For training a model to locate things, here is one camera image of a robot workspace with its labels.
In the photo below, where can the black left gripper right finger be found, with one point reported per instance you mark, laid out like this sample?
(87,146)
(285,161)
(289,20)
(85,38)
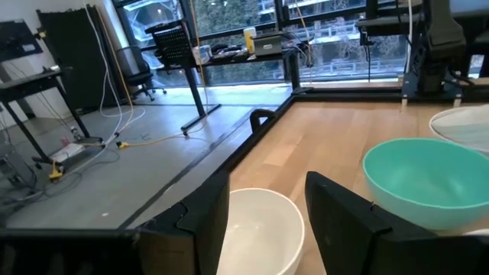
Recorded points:
(344,237)

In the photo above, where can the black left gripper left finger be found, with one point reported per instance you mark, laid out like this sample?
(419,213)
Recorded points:
(210,214)

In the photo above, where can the white bowl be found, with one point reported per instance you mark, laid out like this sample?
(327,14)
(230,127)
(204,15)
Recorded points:
(464,126)
(263,237)
(477,231)

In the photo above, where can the turquoise bowl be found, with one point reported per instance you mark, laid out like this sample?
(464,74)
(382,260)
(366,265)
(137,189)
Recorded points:
(428,179)

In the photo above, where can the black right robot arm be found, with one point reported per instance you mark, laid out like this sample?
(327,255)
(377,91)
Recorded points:
(443,34)

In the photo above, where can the black-legged standing desk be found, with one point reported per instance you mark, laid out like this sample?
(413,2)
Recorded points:
(195,91)

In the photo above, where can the white floor box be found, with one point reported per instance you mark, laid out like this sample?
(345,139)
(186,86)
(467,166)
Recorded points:
(67,152)

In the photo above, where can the black office chair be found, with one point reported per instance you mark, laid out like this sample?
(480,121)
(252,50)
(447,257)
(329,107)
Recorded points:
(133,65)

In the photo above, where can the black perforated panel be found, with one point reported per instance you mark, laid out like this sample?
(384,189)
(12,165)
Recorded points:
(173,46)

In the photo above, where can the grey box device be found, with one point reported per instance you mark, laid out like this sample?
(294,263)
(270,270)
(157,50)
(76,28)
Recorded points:
(267,46)

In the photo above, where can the yellow and white bottle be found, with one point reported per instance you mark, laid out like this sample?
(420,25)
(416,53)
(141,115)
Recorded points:
(250,40)

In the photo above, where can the black cabinet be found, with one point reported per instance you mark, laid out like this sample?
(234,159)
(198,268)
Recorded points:
(76,57)

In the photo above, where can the black work desk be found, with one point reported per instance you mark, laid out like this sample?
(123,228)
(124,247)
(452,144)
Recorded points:
(26,82)

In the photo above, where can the black frame clamp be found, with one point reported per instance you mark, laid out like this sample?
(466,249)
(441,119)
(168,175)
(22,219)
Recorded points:
(254,120)

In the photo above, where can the black table frame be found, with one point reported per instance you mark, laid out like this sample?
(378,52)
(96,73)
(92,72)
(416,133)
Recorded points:
(344,95)

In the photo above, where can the black wall board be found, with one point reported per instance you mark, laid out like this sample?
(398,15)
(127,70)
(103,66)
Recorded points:
(17,40)

